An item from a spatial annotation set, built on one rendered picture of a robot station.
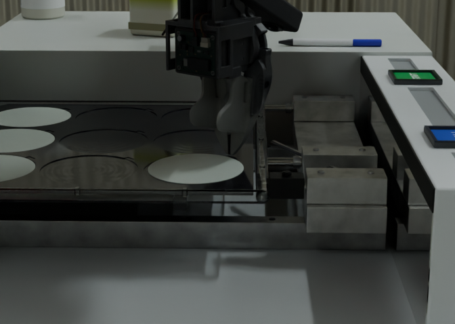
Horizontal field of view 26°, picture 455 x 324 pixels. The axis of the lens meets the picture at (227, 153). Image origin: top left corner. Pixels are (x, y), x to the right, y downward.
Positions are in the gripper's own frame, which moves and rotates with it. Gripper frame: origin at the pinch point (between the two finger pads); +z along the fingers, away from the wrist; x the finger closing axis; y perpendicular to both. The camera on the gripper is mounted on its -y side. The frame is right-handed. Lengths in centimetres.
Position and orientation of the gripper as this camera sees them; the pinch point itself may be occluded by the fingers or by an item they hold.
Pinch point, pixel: (235, 141)
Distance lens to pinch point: 108.0
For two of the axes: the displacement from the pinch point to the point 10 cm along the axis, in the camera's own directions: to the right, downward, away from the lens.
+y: -6.2, 2.3, -7.5
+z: 0.0, 9.6, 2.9
